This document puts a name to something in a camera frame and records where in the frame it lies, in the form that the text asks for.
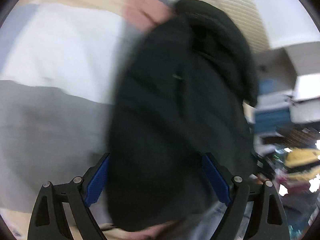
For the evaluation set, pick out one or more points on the blue towel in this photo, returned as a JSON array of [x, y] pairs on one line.
[[271, 117]]

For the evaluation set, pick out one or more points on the grey wardrobe cabinet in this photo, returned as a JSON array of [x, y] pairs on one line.
[[289, 78]]

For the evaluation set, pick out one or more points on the black padded jacket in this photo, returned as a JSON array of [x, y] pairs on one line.
[[180, 97]]

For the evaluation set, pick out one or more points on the cream quilted headboard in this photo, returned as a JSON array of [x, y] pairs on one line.
[[246, 17]]

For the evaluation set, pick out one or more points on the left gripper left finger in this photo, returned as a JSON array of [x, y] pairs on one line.
[[48, 219]]

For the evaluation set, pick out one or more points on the yellow hat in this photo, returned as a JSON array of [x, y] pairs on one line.
[[302, 164]]

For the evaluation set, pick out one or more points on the patchwork checked duvet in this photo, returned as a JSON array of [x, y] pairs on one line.
[[59, 64]]

